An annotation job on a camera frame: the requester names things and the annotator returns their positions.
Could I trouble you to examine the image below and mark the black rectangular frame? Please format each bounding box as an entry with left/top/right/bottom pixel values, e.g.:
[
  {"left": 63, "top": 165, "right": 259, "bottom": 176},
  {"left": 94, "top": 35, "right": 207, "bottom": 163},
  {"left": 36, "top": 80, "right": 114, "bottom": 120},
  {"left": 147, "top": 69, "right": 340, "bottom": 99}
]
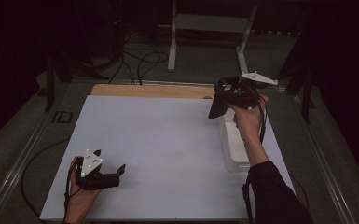
[{"left": 51, "top": 110, "right": 75, "bottom": 124}]

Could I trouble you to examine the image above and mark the white metal stand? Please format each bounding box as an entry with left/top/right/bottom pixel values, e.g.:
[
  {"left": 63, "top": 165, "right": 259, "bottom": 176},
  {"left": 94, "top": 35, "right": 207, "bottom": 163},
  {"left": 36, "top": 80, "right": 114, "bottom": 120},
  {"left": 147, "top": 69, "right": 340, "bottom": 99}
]
[{"left": 158, "top": 0, "right": 259, "bottom": 77}]

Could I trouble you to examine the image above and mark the person's left hand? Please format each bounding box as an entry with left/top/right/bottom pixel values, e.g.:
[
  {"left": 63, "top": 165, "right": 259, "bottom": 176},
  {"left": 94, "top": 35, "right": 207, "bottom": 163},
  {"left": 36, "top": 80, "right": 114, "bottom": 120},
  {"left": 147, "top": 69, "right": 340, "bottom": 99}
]
[{"left": 64, "top": 156, "right": 104, "bottom": 213}]

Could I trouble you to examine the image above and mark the white plastic bin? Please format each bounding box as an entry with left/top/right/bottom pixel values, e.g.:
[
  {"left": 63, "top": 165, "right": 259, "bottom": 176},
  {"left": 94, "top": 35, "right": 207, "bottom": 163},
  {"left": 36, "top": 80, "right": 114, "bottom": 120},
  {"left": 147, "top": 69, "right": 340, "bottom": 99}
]
[{"left": 218, "top": 106, "right": 254, "bottom": 173}]

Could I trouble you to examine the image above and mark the person's right hand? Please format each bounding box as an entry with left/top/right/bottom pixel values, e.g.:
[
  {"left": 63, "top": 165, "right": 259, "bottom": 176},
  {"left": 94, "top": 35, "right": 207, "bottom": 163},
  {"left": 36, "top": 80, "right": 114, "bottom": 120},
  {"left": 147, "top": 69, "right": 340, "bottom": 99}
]
[{"left": 228, "top": 94, "right": 270, "bottom": 140}]

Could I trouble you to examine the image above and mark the metal floor rail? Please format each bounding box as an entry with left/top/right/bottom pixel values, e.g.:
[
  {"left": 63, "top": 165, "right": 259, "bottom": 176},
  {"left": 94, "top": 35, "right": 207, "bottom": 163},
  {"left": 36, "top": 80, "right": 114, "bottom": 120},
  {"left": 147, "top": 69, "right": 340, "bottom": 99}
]
[
  {"left": 288, "top": 90, "right": 359, "bottom": 224},
  {"left": 0, "top": 78, "right": 76, "bottom": 224}
]

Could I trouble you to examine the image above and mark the black cable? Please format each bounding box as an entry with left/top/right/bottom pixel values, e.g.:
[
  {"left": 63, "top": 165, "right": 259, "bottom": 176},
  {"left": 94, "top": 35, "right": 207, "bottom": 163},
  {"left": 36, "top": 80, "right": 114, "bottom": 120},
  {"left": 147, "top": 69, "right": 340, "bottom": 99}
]
[
  {"left": 242, "top": 94, "right": 269, "bottom": 224},
  {"left": 62, "top": 158, "right": 83, "bottom": 224},
  {"left": 106, "top": 31, "right": 138, "bottom": 86},
  {"left": 291, "top": 182, "right": 310, "bottom": 213},
  {"left": 136, "top": 50, "right": 170, "bottom": 86},
  {"left": 21, "top": 138, "right": 71, "bottom": 219}
]

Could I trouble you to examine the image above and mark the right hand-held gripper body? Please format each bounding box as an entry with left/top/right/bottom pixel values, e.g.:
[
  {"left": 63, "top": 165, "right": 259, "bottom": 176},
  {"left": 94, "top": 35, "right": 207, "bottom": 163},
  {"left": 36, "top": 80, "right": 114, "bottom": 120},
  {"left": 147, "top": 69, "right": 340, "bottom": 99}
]
[{"left": 228, "top": 71, "right": 279, "bottom": 110}]

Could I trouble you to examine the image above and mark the black stand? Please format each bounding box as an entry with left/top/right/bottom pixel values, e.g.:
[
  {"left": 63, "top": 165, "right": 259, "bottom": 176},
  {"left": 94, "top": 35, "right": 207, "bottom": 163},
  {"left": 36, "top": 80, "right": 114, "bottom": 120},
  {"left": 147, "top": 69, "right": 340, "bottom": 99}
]
[
  {"left": 43, "top": 46, "right": 110, "bottom": 112},
  {"left": 251, "top": 31, "right": 318, "bottom": 125}
]

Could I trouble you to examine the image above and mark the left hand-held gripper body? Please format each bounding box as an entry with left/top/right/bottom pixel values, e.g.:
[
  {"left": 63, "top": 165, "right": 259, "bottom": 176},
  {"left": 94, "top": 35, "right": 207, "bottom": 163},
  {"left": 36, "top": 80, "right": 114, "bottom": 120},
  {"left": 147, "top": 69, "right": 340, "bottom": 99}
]
[{"left": 74, "top": 148, "right": 121, "bottom": 191}]

